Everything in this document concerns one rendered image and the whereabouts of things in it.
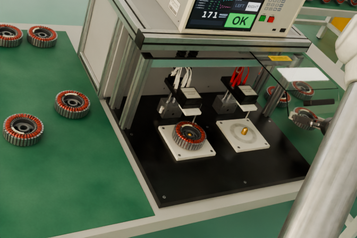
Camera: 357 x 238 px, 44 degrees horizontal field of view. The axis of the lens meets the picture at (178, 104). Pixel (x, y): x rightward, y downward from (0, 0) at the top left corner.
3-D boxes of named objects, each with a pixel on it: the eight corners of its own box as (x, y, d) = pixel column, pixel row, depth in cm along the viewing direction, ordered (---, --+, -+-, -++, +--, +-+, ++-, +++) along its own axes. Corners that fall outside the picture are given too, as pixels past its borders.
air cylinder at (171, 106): (180, 117, 159) (185, 105, 155) (162, 119, 155) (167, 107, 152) (174, 108, 162) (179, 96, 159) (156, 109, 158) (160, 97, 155)
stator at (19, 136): (17, 116, 137) (18, 107, 135) (49, 132, 136) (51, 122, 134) (-7, 136, 128) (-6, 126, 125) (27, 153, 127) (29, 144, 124)
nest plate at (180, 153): (214, 155, 148) (216, 153, 148) (176, 161, 141) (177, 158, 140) (194, 125, 158) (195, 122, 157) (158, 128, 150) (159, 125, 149)
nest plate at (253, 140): (269, 148, 161) (270, 145, 160) (236, 152, 153) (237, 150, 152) (247, 120, 170) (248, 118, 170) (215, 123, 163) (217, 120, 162)
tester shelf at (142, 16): (306, 52, 162) (312, 42, 160) (139, 50, 127) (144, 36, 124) (244, -7, 190) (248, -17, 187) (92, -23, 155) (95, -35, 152)
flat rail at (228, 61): (294, 66, 164) (298, 59, 162) (144, 67, 131) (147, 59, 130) (292, 64, 164) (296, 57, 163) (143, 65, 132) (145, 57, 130)
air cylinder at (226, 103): (234, 113, 171) (239, 102, 168) (218, 114, 167) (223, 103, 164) (227, 104, 174) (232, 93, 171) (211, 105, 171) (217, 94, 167)
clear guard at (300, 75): (340, 112, 149) (349, 98, 146) (288, 117, 136) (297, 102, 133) (283, 56, 170) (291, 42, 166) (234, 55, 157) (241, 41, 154)
